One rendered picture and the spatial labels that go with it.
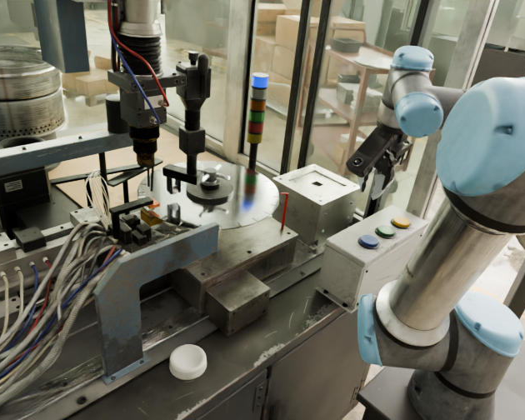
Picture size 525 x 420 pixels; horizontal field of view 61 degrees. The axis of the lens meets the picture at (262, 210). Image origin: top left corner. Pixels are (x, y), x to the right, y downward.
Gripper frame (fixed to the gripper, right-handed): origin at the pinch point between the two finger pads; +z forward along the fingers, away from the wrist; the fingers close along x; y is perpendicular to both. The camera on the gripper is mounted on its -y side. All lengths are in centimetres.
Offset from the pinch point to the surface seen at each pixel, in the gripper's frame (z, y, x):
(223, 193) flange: -2.4, -29.6, 18.6
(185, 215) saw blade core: -3.9, -41.1, 16.7
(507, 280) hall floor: 122, 132, -25
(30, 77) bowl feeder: -7, -47, 86
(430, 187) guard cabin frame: 0.8, 15.3, -8.2
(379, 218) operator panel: 6.4, 1.7, -4.5
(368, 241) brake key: 2.3, -10.0, -9.6
